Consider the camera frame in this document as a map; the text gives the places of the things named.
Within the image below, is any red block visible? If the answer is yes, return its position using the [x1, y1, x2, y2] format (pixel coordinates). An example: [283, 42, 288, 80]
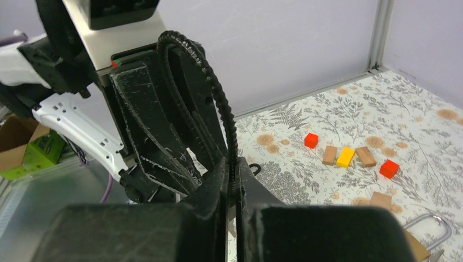
[304, 133, 319, 149]
[379, 159, 400, 179]

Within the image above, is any brass long-shackle padlock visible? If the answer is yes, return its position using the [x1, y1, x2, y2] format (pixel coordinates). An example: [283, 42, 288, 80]
[403, 213, 452, 261]

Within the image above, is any floral table mat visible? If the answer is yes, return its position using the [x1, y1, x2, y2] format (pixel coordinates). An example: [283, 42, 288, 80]
[236, 71, 462, 261]

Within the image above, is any red block upper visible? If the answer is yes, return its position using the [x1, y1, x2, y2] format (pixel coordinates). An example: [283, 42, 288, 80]
[379, 159, 400, 179]

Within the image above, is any red block left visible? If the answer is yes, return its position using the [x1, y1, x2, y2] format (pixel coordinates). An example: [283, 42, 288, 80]
[304, 133, 319, 149]

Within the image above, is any green box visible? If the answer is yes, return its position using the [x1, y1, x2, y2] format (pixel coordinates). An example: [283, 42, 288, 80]
[1, 128, 65, 180]

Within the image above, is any wooden block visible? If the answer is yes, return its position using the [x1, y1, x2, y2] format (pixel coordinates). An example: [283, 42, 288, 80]
[370, 192, 392, 210]
[322, 145, 337, 165]
[355, 146, 377, 168]

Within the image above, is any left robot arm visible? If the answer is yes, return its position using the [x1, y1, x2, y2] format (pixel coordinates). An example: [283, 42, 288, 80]
[1, 1, 238, 203]

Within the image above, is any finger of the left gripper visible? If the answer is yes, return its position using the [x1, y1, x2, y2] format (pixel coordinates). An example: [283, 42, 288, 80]
[110, 62, 201, 195]
[170, 46, 227, 170]

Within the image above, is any cardboard box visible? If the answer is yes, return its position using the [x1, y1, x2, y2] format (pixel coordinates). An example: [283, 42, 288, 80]
[1, 114, 51, 172]

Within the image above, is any yellow block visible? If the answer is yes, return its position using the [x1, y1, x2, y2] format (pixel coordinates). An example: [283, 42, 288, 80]
[336, 147, 355, 168]

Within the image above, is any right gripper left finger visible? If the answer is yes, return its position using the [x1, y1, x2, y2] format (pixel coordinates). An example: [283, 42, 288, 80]
[32, 159, 229, 261]

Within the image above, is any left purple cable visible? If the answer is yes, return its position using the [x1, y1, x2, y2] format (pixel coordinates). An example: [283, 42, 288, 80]
[99, 173, 115, 204]

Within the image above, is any wooden block right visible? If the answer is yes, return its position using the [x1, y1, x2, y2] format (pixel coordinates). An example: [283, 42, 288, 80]
[370, 192, 392, 210]

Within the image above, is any black cable loop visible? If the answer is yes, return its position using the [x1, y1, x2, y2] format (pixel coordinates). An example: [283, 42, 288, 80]
[156, 30, 240, 207]

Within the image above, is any wooden block left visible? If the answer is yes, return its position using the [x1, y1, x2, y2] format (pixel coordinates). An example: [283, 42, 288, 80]
[322, 145, 337, 165]

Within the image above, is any wooden block top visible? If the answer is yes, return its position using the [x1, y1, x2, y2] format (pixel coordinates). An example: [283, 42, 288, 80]
[355, 146, 377, 168]

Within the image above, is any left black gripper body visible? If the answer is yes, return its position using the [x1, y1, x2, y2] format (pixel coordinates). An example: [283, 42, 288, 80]
[102, 47, 227, 203]

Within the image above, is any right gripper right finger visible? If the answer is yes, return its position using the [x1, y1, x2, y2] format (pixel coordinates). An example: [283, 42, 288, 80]
[235, 157, 414, 261]

